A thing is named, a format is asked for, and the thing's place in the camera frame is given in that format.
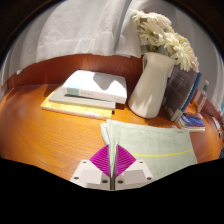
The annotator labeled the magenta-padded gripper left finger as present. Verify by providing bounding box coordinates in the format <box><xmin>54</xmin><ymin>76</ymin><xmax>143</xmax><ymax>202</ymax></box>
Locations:
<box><xmin>69</xmin><ymin>144</ymin><xmax>112</xmax><ymax>191</ymax></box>

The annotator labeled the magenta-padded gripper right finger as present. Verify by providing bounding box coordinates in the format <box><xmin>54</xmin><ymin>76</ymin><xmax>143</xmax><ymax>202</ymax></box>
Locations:
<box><xmin>114</xmin><ymin>144</ymin><xmax>155</xmax><ymax>191</ymax></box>

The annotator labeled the pale green towel yellow stripe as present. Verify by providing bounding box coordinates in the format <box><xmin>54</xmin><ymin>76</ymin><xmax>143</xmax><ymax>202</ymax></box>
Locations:
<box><xmin>99</xmin><ymin>118</ymin><xmax>198</xmax><ymax>178</ymax></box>

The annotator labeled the thin yellow book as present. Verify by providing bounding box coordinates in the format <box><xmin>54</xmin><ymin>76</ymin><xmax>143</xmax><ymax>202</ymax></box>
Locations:
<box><xmin>40</xmin><ymin>94</ymin><xmax>114</xmax><ymax>120</ymax></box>

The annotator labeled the thin grey-white book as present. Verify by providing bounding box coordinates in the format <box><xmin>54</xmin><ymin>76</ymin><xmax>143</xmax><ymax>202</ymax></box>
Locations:
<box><xmin>48</xmin><ymin>85</ymin><xmax>117</xmax><ymax>111</ymax></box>

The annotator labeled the blue flat book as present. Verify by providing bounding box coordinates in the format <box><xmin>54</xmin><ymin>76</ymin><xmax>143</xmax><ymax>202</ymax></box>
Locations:
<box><xmin>177</xmin><ymin>112</ymin><xmax>207</xmax><ymax>132</ymax></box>

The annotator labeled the white ceramic vase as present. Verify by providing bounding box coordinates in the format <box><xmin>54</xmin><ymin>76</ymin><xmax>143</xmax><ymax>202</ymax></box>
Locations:
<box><xmin>127</xmin><ymin>51</ymin><xmax>177</xmax><ymax>119</ymax></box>

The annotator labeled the thick white book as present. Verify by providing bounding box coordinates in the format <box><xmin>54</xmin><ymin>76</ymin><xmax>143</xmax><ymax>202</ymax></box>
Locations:
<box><xmin>61</xmin><ymin>69</ymin><xmax>129</xmax><ymax>105</ymax></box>

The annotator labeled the red booklet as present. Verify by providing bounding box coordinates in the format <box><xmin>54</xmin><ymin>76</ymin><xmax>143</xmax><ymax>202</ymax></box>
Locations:
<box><xmin>211</xmin><ymin>115</ymin><xmax>223</xmax><ymax>133</ymax></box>

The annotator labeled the dark grey standing book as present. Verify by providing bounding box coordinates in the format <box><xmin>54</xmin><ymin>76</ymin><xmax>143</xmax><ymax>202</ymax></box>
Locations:
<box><xmin>162</xmin><ymin>64</ymin><xmax>200</xmax><ymax>122</ymax></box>

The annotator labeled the blue standing book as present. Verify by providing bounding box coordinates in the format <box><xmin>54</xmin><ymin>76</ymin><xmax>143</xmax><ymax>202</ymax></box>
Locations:
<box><xmin>180</xmin><ymin>71</ymin><xmax>203</xmax><ymax>116</ymax></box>

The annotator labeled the white fabric curtain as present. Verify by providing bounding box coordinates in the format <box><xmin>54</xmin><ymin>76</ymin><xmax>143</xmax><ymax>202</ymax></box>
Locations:
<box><xmin>114</xmin><ymin>0</ymin><xmax>224</xmax><ymax>101</ymax></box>
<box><xmin>5</xmin><ymin>0</ymin><xmax>132</xmax><ymax>75</ymax></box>

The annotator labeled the white flower bouquet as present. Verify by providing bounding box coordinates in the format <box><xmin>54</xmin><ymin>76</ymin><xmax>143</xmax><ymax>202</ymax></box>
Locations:
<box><xmin>129</xmin><ymin>9</ymin><xmax>200</xmax><ymax>73</ymax></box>

